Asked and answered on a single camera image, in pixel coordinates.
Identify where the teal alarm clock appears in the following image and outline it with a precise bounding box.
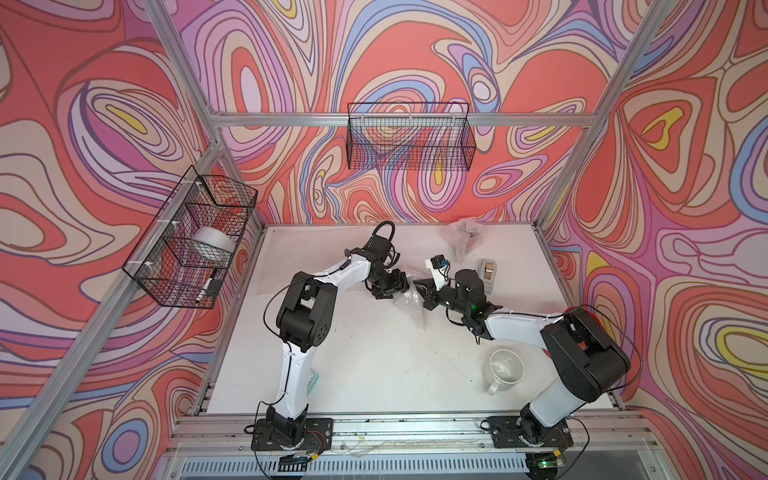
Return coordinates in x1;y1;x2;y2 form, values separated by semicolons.
307;369;320;395

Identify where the grey tape dispenser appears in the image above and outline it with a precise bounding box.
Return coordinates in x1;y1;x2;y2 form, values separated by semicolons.
478;259;498;295

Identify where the wire basket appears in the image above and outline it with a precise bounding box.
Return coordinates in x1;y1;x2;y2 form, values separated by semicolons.
346;100;476;172
122;167;258;310

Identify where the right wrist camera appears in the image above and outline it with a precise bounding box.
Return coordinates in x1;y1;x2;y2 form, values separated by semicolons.
425;254;450;290

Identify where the white tape roll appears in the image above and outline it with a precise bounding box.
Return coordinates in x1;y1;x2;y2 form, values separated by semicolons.
191;226;235;265

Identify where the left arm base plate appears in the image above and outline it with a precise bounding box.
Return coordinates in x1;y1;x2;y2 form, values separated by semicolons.
251;417;334;452

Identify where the black marker in basket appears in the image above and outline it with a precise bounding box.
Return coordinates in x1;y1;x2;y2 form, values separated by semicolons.
195;271;216;304

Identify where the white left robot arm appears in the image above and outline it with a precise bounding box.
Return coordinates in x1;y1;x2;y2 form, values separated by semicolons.
266;232;408;429

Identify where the red pen cup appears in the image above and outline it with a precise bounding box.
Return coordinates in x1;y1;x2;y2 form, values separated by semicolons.
581;305;606;320

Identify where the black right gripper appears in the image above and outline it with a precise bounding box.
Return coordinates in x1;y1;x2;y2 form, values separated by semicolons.
411;277;469;316

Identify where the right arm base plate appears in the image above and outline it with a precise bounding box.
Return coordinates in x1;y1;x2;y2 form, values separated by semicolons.
479;416;574;450

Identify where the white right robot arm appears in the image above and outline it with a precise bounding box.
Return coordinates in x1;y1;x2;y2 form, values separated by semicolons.
412;269;631;440

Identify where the back wire basket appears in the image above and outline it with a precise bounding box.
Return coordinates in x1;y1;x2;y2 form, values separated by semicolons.
346;100;476;172

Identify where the white mug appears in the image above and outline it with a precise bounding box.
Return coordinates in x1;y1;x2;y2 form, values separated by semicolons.
483;349;526;396

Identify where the left wire basket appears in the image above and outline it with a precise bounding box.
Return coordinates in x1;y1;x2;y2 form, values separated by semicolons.
122;167;258;310

